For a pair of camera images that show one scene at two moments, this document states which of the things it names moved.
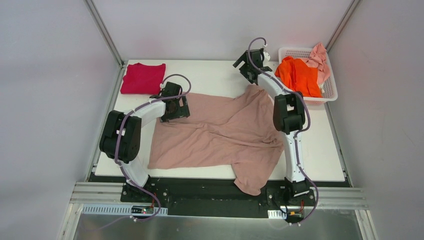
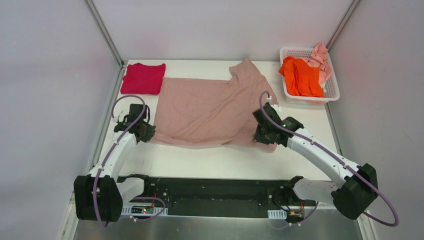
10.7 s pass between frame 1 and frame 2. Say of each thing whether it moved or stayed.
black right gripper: moved
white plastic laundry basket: stayed
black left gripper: moved
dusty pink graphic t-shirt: moved
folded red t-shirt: stayed
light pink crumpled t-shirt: stayed
